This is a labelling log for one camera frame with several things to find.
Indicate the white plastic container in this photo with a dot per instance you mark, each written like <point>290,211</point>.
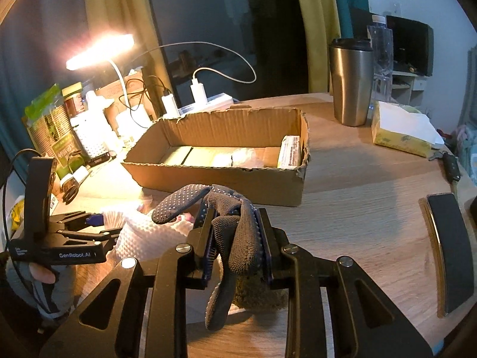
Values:
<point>93,130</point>

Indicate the dark dotted work glove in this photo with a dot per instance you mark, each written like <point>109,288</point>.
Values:
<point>238,231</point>

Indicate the person's left hand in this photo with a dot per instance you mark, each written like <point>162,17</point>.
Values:
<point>41,273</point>

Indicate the black television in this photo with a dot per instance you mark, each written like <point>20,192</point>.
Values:
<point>410,44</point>

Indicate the yellow curtain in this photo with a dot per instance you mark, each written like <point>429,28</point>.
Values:
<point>316,15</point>
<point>119,7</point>

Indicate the white desk lamp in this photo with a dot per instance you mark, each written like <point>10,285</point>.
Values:
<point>100,51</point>

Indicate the cardboard box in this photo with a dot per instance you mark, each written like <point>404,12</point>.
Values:
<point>223,182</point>

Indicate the white waffle cloth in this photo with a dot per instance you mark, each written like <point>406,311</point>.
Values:
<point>149,238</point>

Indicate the clear water bottle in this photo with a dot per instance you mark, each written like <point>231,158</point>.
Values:
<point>384,56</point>

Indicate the white power strip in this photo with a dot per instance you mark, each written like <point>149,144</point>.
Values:
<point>216,101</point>

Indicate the brown fuzzy cloth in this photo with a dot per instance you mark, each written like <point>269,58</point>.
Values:
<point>257,292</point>

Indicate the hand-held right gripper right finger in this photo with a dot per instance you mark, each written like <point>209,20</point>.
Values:
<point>266,239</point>

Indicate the black car key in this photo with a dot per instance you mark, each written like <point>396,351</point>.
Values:
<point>452,169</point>

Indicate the white television cabinet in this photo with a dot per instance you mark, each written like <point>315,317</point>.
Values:
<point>406,85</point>

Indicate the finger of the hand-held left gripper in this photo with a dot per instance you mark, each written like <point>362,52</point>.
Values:
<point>93,236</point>
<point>80,219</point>

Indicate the steel tumbler with black lid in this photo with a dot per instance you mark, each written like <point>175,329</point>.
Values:
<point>350,82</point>

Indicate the brown lidded jar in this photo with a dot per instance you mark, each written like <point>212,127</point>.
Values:
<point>75,100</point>

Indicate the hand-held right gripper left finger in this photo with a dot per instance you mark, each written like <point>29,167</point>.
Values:
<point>202,240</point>

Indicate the small brown cardboard carton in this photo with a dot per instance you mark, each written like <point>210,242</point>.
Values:
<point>111,91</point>

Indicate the green snack bag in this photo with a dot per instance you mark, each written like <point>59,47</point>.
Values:
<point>48,130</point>

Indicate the dark window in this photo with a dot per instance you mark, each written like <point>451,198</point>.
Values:
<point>223,15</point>

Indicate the yellow tissue pack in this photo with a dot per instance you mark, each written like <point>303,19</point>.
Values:
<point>402,126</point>

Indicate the black phone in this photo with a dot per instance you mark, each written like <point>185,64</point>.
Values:
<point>451,253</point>

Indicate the light blue blanket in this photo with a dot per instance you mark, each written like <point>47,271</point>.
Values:
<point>465,149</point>

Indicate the white labelled packet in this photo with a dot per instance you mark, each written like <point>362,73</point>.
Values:
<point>290,151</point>

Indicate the yellow packet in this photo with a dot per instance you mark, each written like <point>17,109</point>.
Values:
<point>17,216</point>

